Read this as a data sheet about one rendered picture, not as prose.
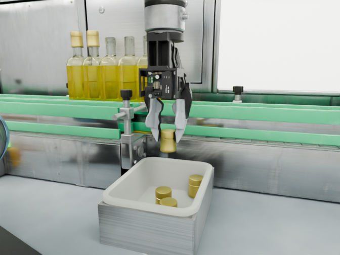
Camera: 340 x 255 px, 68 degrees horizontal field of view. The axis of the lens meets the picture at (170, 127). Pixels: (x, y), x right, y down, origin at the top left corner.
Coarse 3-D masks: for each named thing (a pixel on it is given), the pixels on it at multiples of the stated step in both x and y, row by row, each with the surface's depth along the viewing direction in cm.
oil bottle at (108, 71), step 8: (112, 56) 71; (104, 64) 71; (112, 64) 70; (104, 72) 71; (112, 72) 71; (104, 80) 72; (112, 80) 71; (104, 88) 72; (112, 88) 72; (104, 96) 73; (112, 96) 72
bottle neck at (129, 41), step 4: (128, 36) 69; (132, 36) 69; (124, 40) 70; (128, 40) 69; (132, 40) 69; (124, 44) 70; (128, 44) 69; (132, 44) 69; (124, 48) 70; (128, 48) 69; (132, 48) 70; (124, 52) 70; (128, 52) 70; (132, 52) 70
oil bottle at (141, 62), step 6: (144, 54) 68; (138, 60) 68; (144, 60) 67; (138, 66) 68; (144, 66) 68; (138, 72) 68; (138, 78) 69; (138, 84) 69; (138, 90) 70; (138, 96) 70
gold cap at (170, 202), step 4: (160, 200) 47; (164, 200) 47; (168, 200) 47; (172, 200) 47; (176, 200) 47; (160, 204) 46; (164, 204) 46; (168, 204) 46; (172, 204) 46; (176, 204) 46
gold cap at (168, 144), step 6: (162, 132) 52; (168, 132) 52; (174, 132) 52; (162, 138) 53; (168, 138) 52; (174, 138) 53; (162, 144) 53; (168, 144) 52; (174, 144) 53; (162, 150) 53; (168, 150) 53; (174, 150) 53
